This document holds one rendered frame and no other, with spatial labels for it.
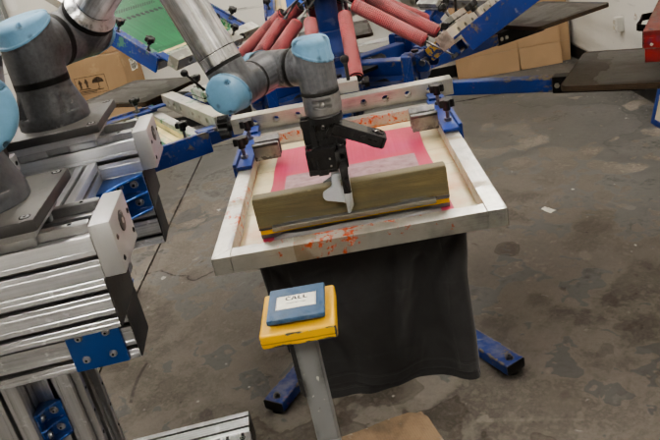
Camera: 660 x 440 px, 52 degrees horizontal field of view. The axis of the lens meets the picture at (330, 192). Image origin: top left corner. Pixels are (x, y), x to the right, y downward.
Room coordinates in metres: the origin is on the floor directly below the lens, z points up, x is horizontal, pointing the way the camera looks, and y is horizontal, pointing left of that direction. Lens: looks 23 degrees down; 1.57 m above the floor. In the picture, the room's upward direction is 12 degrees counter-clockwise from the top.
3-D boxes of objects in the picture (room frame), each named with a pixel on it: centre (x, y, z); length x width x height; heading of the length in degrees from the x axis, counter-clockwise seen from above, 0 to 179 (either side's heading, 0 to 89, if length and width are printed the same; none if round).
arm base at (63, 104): (1.48, 0.56, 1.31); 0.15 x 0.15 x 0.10
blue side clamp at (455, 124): (1.78, -0.35, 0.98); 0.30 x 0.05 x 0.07; 176
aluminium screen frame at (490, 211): (1.56, -0.06, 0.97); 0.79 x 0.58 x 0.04; 176
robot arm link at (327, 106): (1.29, -0.02, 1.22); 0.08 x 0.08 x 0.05
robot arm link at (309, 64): (1.30, -0.02, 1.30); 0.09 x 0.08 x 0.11; 60
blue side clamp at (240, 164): (1.82, 0.20, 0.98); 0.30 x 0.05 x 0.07; 176
